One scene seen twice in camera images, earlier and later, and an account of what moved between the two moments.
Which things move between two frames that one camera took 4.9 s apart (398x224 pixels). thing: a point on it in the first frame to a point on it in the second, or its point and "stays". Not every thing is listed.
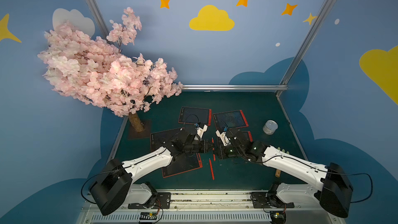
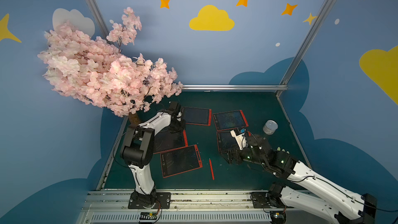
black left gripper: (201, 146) to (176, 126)
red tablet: (231, 119) stays
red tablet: (193, 115) stays
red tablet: (160, 139) stays
